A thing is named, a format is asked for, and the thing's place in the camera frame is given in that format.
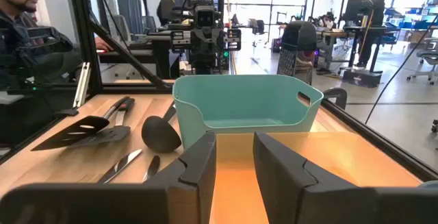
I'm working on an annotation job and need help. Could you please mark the black ladle curved handle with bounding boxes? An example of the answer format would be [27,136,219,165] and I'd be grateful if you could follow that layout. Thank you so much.
[141,103,183,153]

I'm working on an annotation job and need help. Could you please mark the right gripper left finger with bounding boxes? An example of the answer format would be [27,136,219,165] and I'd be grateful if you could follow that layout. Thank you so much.
[0,131,217,224]

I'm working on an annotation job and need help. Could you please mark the silver aluminium bar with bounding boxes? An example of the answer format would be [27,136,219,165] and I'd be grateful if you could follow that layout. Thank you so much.
[73,62,92,109]

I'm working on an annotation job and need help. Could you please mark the light teal plastic bin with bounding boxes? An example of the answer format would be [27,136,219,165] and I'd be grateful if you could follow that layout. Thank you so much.
[172,74,324,149]

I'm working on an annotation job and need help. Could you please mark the black standing desk with monitors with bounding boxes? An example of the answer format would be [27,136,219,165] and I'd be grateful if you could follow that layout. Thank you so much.
[337,0,401,88]

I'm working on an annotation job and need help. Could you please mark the black slotted spatula red button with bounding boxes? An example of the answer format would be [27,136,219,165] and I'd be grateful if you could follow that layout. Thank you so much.
[68,97,136,149]

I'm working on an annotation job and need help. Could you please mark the steel box grater black handle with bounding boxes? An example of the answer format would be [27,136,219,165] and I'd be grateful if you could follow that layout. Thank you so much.
[276,21,318,86]

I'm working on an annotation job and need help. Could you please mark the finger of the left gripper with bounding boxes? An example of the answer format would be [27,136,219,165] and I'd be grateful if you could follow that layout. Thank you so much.
[207,28,216,55]
[198,28,208,55]

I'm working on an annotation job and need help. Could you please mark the black curved bracket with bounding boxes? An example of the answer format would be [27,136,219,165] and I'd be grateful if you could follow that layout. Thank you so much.
[322,87,348,110]

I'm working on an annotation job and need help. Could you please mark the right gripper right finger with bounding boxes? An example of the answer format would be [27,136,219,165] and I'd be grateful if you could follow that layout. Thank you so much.
[253,132,438,224]

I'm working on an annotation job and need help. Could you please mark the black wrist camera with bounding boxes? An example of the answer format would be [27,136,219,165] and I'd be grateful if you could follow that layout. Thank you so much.
[194,4,217,28]

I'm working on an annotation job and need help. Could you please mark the black slotted spatula steel shaft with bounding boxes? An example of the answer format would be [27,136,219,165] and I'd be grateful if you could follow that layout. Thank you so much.
[30,95,131,152]

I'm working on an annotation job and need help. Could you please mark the person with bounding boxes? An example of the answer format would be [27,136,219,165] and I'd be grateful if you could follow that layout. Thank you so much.
[0,0,114,93]

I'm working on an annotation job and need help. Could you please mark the grey office chair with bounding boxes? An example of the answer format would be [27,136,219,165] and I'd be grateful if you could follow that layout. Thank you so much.
[406,38,438,86]

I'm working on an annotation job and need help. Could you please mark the silver butter knife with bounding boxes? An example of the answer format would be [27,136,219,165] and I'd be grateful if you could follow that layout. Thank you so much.
[97,148,143,184]
[142,154,161,184]

